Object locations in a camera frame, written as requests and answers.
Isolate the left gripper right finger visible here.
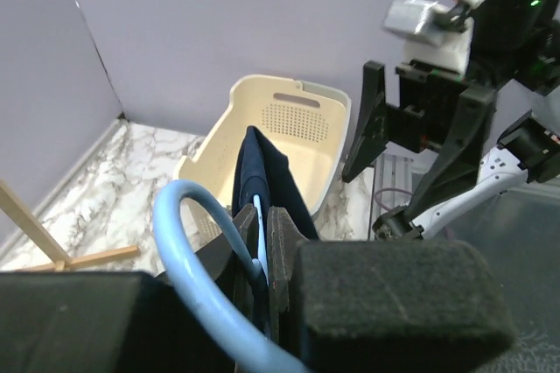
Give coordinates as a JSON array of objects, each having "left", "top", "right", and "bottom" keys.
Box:
[{"left": 403, "top": 87, "right": 497, "bottom": 220}]

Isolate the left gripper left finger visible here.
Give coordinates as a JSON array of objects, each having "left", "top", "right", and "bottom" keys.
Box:
[{"left": 341, "top": 60, "right": 424, "bottom": 183}]

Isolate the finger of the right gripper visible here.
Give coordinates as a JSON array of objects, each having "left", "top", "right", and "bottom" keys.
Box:
[
  {"left": 155, "top": 205, "right": 259, "bottom": 373},
  {"left": 266, "top": 207, "right": 317, "bottom": 372}
]

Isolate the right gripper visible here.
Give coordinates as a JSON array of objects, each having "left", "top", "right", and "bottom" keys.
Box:
[{"left": 384, "top": 61, "right": 472, "bottom": 152}]

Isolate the blue hanger of navy shirt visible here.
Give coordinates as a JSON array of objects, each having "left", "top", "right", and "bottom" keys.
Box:
[{"left": 151, "top": 179, "right": 312, "bottom": 373}]

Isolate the navy blue t shirt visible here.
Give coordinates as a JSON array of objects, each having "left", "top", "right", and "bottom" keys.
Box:
[{"left": 230, "top": 125, "right": 319, "bottom": 348}]

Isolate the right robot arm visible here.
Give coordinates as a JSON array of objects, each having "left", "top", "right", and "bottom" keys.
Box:
[{"left": 153, "top": 0, "right": 559, "bottom": 372}]

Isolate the cream laundry basket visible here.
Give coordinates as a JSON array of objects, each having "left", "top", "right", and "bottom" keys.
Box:
[{"left": 176, "top": 74, "right": 353, "bottom": 243}]

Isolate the wooden clothes rack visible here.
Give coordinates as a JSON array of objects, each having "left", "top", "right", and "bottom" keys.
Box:
[{"left": 1, "top": 179, "right": 141, "bottom": 272}]

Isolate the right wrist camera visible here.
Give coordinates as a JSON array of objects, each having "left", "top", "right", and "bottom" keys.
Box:
[{"left": 383, "top": 0, "right": 485, "bottom": 76}]

